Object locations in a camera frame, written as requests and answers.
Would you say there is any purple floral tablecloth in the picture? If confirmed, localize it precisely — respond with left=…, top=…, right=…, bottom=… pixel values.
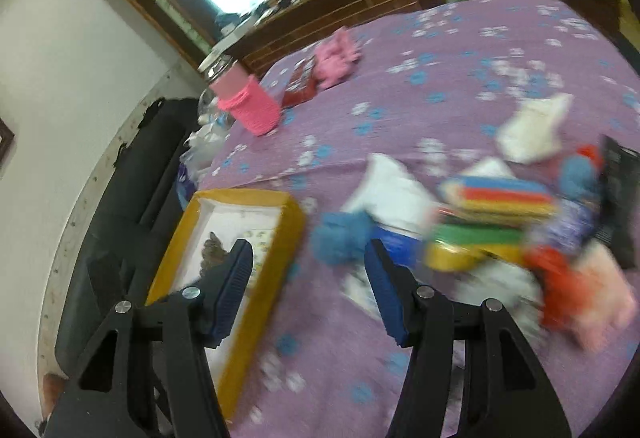
left=201, top=0, right=639, bottom=437

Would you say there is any glass bottle with lid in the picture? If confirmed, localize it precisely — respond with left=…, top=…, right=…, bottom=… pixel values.
left=198, top=54, right=235, bottom=84

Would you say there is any blue yarn pompom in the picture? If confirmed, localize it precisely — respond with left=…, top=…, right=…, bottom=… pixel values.
left=310, top=210, right=375, bottom=266

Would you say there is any black sofa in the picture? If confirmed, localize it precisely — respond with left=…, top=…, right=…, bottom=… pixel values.
left=54, top=98, right=198, bottom=375

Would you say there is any cream white cloth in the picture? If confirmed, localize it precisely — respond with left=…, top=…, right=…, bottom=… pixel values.
left=495, top=92, right=574, bottom=165

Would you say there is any green yellow sponge pack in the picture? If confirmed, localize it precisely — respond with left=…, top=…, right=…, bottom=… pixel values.
left=424, top=222, right=524, bottom=272

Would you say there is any blue white patterned pouch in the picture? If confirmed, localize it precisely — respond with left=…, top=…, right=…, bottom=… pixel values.
left=527, top=198, right=600, bottom=257

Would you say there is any yellow cardboard box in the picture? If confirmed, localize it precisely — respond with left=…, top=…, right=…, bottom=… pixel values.
left=146, top=189, right=306, bottom=422

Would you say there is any pink crumpled cloth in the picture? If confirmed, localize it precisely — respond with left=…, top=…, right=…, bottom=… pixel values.
left=314, top=28, right=361, bottom=90

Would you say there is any pink tissue pack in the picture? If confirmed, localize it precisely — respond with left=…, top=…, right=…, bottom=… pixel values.
left=570, top=240, right=638, bottom=352

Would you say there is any dark red packet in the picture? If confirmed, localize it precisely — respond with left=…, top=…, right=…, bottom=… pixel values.
left=281, top=57, right=317, bottom=109

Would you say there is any red soft object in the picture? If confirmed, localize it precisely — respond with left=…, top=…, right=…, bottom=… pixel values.
left=524, top=245, right=592, bottom=331

